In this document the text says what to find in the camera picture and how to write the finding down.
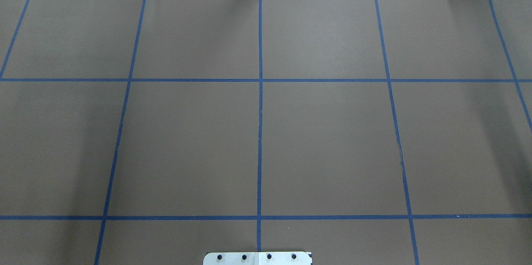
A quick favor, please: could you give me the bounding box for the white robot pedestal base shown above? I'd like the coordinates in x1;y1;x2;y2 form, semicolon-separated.
203;251;313;265

